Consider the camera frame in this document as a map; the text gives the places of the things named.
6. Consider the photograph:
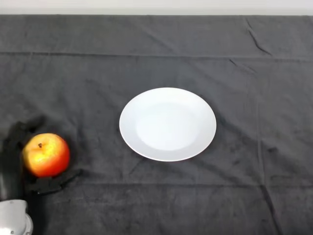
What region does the white round plate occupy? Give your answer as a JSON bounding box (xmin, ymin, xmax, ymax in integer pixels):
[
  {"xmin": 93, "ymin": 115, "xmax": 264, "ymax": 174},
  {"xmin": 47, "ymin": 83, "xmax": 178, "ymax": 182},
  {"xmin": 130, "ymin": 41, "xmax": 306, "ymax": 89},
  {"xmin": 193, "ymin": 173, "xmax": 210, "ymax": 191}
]
[{"xmin": 119, "ymin": 87, "xmax": 217, "ymax": 163}]

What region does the red yellow apple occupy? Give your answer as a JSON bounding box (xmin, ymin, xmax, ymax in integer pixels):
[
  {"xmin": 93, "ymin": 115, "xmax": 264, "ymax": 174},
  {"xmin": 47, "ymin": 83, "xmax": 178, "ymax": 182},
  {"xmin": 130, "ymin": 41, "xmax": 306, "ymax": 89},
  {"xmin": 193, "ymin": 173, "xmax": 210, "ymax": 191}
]
[{"xmin": 22, "ymin": 133, "xmax": 71, "ymax": 178}]

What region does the black cloth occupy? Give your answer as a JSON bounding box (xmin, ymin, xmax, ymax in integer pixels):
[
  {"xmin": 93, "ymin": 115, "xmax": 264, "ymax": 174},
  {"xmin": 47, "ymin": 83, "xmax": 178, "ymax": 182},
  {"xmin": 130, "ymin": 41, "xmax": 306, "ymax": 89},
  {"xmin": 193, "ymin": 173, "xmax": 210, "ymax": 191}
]
[{"xmin": 0, "ymin": 14, "xmax": 313, "ymax": 235}]

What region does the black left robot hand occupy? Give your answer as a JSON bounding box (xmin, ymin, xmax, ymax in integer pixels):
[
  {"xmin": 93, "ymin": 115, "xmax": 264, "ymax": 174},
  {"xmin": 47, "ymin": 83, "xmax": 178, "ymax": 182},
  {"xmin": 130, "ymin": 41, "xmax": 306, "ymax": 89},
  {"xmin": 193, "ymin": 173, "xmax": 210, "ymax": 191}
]
[{"xmin": 0, "ymin": 116, "xmax": 84, "ymax": 202}]

